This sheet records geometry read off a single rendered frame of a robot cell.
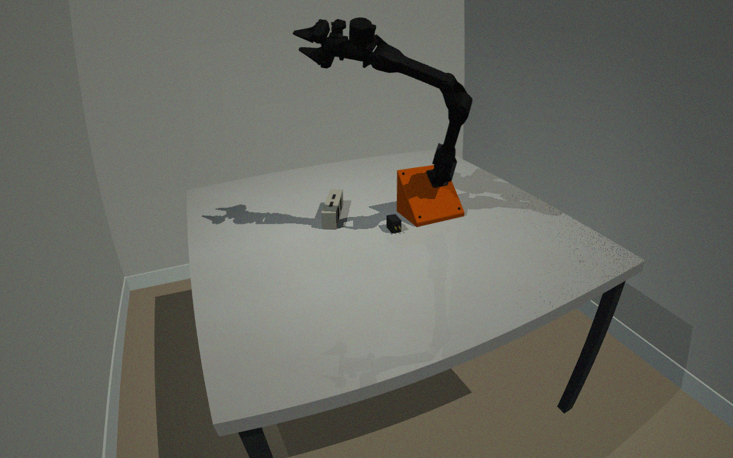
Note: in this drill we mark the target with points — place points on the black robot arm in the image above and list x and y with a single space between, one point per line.
391 60

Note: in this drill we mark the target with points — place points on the black two-prong plug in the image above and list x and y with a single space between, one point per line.
393 223

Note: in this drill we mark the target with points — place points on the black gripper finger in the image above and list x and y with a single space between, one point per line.
313 53
305 33

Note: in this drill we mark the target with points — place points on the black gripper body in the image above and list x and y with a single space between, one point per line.
332 47

